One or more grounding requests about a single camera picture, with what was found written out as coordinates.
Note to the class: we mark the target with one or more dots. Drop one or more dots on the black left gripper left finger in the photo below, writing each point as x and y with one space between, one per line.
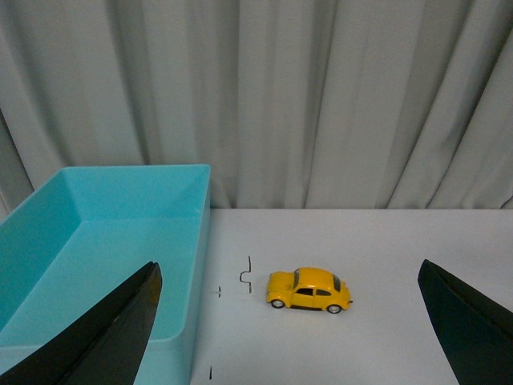
103 346

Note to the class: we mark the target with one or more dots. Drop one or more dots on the white pleated curtain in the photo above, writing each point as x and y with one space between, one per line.
293 104

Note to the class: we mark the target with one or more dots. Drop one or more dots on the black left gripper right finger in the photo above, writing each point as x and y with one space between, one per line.
475 332

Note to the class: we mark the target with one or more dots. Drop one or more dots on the turquoise plastic storage bin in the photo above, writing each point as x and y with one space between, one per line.
88 229

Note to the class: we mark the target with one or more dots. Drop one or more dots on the yellow beetle toy car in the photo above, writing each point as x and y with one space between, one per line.
308 288

